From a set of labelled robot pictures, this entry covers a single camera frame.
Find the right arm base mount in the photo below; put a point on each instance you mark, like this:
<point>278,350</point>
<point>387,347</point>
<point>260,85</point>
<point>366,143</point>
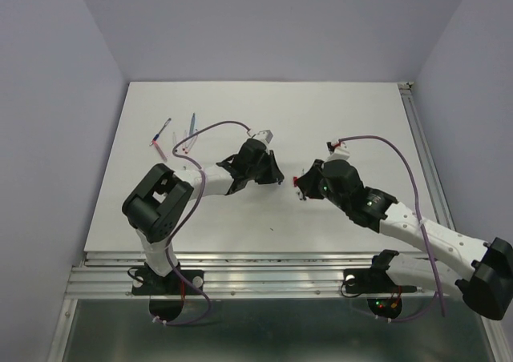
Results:
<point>374,279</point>

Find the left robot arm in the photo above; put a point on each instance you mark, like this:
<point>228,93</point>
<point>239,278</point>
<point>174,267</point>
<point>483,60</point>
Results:
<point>154,208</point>

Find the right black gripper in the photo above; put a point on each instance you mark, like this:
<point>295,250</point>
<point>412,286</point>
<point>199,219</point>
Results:
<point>307,181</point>

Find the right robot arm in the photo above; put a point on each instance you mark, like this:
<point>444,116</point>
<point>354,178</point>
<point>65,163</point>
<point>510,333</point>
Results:
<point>472,270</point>

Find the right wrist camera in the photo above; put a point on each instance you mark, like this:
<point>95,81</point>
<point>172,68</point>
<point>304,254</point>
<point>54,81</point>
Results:
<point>338,150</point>

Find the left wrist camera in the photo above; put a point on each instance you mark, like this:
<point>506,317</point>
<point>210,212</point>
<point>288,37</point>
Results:
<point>265,136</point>

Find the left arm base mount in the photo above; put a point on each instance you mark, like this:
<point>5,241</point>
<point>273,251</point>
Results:
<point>147,283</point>

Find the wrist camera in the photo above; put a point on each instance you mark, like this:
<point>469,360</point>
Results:
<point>338,150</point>
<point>265,136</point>

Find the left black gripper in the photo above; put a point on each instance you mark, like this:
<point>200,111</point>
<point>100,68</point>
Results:
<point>273,174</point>

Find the right side aluminium rail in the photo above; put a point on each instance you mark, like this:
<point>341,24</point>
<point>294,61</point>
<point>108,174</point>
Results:
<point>433,183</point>

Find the aluminium rail frame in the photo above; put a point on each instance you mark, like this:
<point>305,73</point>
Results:
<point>266,307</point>

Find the light blue pen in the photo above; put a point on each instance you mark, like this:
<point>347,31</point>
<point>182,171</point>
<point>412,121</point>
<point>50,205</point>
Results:
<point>192,126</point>

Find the blue gel pen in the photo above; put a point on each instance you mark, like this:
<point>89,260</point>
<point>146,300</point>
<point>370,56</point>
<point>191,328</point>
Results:
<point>160,131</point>

